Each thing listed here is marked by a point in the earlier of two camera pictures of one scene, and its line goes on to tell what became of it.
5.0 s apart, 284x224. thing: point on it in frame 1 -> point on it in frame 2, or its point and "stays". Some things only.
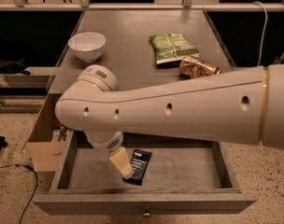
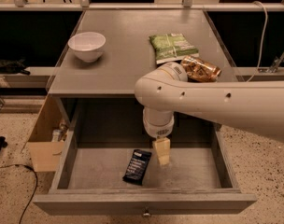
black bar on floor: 1,143 stays
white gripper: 108,141 -> 158,130
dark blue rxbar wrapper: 139,161 stays
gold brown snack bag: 191,66 stays
